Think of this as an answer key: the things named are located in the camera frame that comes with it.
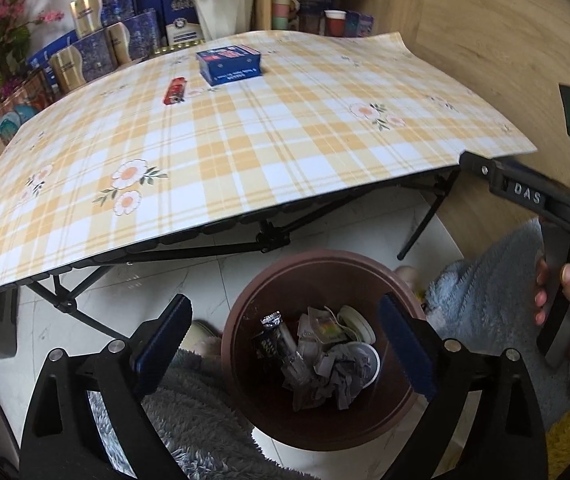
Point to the white printed plastic packet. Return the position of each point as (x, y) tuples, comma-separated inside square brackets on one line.
[(307, 332)]

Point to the stack of pastel cups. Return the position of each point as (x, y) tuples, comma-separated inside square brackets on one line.
[(281, 5)]

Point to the row of blue gift boxes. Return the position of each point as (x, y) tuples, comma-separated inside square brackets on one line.
[(95, 50)]

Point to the black foil packet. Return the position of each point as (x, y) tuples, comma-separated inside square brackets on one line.
[(271, 347)]

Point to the person's right slipper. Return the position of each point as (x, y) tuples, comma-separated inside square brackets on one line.
[(407, 277)]

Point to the white round plastic lid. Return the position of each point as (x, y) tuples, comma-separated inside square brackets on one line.
[(360, 327)]

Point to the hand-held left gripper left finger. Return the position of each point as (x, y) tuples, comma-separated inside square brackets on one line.
[(165, 345)]

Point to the brown red wrapper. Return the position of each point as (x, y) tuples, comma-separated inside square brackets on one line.
[(340, 377)]

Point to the red rose plant white pot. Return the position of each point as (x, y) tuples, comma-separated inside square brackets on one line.
[(225, 10)]

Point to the person's left leg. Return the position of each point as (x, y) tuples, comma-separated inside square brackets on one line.
[(205, 425)]

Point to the gold leaf tray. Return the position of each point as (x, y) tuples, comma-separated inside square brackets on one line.
[(180, 46)]

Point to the red paper cup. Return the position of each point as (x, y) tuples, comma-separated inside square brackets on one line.
[(335, 24)]

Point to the brown plastic bin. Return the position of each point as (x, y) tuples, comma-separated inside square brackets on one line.
[(275, 410)]

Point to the folding table with checked cloth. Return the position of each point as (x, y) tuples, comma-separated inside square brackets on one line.
[(265, 160)]

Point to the black folding table frame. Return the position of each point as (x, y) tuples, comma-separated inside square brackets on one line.
[(275, 237)]

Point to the clear plastic packaging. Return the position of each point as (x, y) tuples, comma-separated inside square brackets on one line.
[(300, 375)]

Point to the small blue box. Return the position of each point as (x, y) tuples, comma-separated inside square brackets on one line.
[(362, 24)]

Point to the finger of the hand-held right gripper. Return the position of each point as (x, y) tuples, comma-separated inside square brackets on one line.
[(540, 175), (482, 167)]

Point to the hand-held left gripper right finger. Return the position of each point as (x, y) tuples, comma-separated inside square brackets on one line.
[(410, 345)]

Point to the blue card box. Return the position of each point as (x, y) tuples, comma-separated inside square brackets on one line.
[(230, 65)]

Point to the large blue printed box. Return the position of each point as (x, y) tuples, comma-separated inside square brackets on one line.
[(315, 5)]

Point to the red lighter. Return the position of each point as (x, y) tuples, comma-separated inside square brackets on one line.
[(175, 91)]

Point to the person's left slipper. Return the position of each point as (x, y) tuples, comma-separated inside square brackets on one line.
[(200, 332)]

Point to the person's slipper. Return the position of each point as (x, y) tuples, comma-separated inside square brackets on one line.
[(200, 332), (407, 277)]

